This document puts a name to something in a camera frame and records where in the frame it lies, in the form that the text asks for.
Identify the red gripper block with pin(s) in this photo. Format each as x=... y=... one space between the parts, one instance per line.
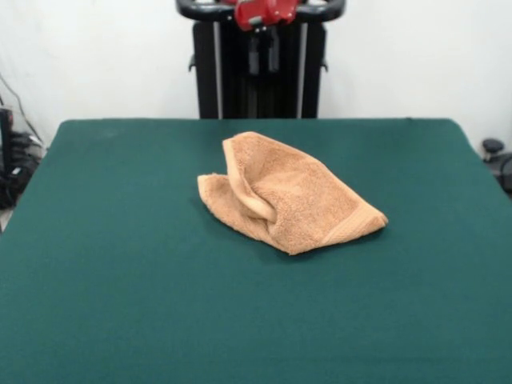
x=264 y=12

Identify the tan terry towel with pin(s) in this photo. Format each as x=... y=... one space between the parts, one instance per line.
x=296 y=200

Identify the black office chair base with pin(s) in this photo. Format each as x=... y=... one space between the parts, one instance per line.
x=496 y=156

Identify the dark green table cloth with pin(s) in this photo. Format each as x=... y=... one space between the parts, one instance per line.
x=120 y=280

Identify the black equipment stack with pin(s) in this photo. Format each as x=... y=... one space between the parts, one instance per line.
x=8 y=160

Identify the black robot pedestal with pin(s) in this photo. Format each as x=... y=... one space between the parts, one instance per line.
x=236 y=92

